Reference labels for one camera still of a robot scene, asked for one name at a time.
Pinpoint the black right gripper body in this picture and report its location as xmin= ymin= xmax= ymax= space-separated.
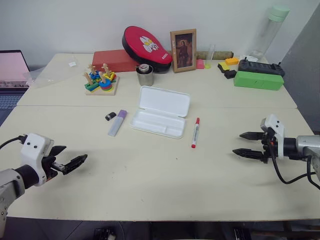
xmin=259 ymin=127 xmax=279 ymax=165

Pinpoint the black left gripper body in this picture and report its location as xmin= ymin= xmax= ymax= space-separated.
xmin=40 ymin=149 xmax=67 ymax=183

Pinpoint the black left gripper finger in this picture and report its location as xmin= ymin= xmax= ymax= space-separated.
xmin=49 ymin=145 xmax=68 ymax=158
xmin=62 ymin=153 xmax=89 ymax=175

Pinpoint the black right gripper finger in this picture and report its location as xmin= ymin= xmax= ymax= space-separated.
xmin=232 ymin=148 xmax=266 ymax=161
xmin=239 ymin=131 xmax=265 ymax=143

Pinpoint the red whiteboard marker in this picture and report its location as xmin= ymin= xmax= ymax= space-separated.
xmin=191 ymin=117 xmax=201 ymax=149

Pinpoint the purple capped highlighter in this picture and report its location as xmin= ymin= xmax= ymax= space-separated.
xmin=107 ymin=109 xmax=129 ymax=138

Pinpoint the white plastic pencil case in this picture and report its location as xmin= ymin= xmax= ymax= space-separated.
xmin=129 ymin=85 xmax=191 ymax=140

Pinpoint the red black padded case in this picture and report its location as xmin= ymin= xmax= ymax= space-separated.
xmin=121 ymin=25 xmax=174 ymax=74

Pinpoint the green rectangular box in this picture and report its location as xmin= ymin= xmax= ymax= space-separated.
xmin=233 ymin=70 xmax=285 ymax=92

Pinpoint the small black block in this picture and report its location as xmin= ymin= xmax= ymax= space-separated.
xmin=223 ymin=69 xmax=238 ymax=80

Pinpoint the yellow black sponge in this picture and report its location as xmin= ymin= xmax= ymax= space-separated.
xmin=217 ymin=62 xmax=231 ymax=74

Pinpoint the wooden shape stacking toy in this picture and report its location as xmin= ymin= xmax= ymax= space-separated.
xmin=83 ymin=62 xmax=120 ymax=96

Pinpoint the orange toy brick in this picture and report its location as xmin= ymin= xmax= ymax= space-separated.
xmin=224 ymin=56 xmax=240 ymax=66

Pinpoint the clear plastic bag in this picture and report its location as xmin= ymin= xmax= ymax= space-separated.
xmin=22 ymin=54 xmax=86 ymax=89

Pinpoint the white crumpled paper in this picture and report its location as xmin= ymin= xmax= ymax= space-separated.
xmin=240 ymin=53 xmax=259 ymax=64

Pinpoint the laptop with pink screen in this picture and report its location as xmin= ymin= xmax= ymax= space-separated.
xmin=0 ymin=49 xmax=31 ymax=127

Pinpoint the clear tube yellow base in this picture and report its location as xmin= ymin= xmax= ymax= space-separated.
xmin=204 ymin=44 xmax=217 ymax=70

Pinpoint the red brick block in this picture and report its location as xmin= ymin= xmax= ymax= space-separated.
xmin=91 ymin=49 xmax=139 ymax=74

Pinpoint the clear bottle green lid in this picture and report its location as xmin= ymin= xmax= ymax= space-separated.
xmin=249 ymin=5 xmax=291 ymax=61

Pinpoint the steel cup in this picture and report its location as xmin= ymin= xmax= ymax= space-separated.
xmin=135 ymin=65 xmax=155 ymax=87

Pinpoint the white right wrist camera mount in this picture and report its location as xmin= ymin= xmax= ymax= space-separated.
xmin=259 ymin=114 xmax=287 ymax=159

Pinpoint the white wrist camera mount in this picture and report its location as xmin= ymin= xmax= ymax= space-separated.
xmin=259 ymin=114 xmax=287 ymax=159
xmin=19 ymin=133 xmax=55 ymax=187

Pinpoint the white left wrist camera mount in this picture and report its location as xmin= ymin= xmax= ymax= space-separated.
xmin=19 ymin=133 xmax=55 ymax=187

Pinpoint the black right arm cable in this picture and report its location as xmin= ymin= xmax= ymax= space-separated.
xmin=267 ymin=139 xmax=320 ymax=191

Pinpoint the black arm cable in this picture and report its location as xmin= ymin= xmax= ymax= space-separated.
xmin=0 ymin=134 xmax=28 ymax=151
xmin=267 ymin=139 xmax=320 ymax=191

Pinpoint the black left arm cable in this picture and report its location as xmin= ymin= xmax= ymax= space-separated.
xmin=0 ymin=134 xmax=28 ymax=151

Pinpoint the wooden picture frame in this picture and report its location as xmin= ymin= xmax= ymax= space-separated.
xmin=169 ymin=28 xmax=198 ymax=74

